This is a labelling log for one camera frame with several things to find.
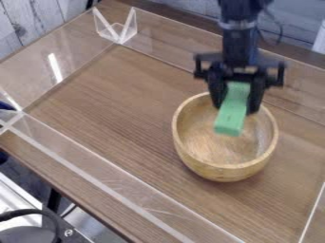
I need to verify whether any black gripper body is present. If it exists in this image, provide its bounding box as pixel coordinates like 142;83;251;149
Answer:
193;52;287;88

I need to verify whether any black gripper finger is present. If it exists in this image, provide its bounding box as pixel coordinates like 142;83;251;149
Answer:
208;71;228;108
248;75;265;115

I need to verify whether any green rectangular block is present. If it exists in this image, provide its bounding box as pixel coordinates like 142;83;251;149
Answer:
213;82;251;137

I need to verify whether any brown wooden bowl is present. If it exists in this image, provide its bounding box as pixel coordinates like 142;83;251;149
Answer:
172;92;280;182

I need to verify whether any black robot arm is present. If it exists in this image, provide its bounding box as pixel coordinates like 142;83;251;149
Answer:
193;0;287;115

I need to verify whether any clear acrylic table fence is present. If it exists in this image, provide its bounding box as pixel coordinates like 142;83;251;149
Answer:
0;0;325;243

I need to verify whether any black table leg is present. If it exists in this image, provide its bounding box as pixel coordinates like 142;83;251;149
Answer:
47;189;64;213

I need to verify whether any clear acrylic corner bracket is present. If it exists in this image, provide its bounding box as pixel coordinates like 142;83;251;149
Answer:
92;8;138;45

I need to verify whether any black metal base plate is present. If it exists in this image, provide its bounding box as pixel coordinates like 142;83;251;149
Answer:
50;217;94;243

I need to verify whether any black cable bottom left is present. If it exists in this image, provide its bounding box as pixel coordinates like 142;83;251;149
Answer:
0;207;64;243

